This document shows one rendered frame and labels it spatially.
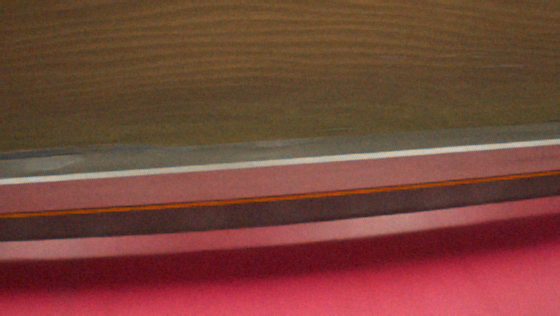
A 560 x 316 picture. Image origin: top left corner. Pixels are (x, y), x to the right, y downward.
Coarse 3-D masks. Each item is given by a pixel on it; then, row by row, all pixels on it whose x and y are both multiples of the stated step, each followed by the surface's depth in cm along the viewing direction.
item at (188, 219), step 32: (384, 192) 18; (416, 192) 18; (448, 192) 18; (480, 192) 18; (512, 192) 19; (544, 192) 19; (0, 224) 17; (32, 224) 17; (64, 224) 17; (96, 224) 17; (128, 224) 17; (160, 224) 17; (192, 224) 17; (224, 224) 18; (256, 224) 18
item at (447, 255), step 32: (320, 224) 19; (352, 224) 19; (384, 224) 19; (416, 224) 19; (448, 224) 19; (480, 224) 19; (512, 224) 19; (544, 224) 19; (352, 256) 18; (384, 256) 17; (416, 256) 17; (448, 256) 17; (480, 256) 17; (512, 256) 17; (544, 256) 17; (352, 288) 16; (384, 288) 16; (416, 288) 16; (448, 288) 16; (480, 288) 16; (512, 288) 16; (544, 288) 15
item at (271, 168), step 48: (240, 144) 15; (288, 144) 15; (336, 144) 15; (384, 144) 15; (432, 144) 15; (480, 144) 15; (528, 144) 15; (0, 192) 14; (48, 192) 14; (96, 192) 14; (144, 192) 14; (192, 192) 14; (240, 192) 15; (288, 192) 15
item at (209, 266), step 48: (48, 240) 18; (96, 240) 18; (144, 240) 18; (192, 240) 18; (240, 240) 18; (288, 240) 18; (0, 288) 16; (48, 288) 16; (96, 288) 16; (144, 288) 16; (192, 288) 16; (240, 288) 16; (288, 288) 16; (336, 288) 16
